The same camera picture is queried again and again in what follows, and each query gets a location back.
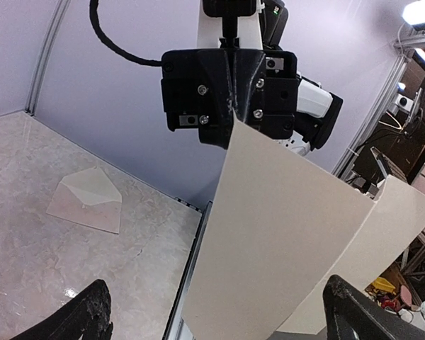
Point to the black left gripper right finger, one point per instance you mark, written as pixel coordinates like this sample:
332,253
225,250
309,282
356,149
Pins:
351,315

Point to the cluttered background workshop table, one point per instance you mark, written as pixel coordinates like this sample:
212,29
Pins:
405,146

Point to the cream letter paper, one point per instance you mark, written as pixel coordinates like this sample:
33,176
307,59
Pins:
279,227

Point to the aluminium left corner post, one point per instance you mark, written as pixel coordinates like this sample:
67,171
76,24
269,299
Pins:
44,56

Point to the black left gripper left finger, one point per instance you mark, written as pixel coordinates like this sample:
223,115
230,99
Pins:
87,316

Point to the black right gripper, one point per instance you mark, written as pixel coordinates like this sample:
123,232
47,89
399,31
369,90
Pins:
209,89

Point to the aluminium front table rail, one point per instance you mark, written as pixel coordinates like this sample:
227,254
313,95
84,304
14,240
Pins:
176,327

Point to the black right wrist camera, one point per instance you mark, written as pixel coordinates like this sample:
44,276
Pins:
229,8

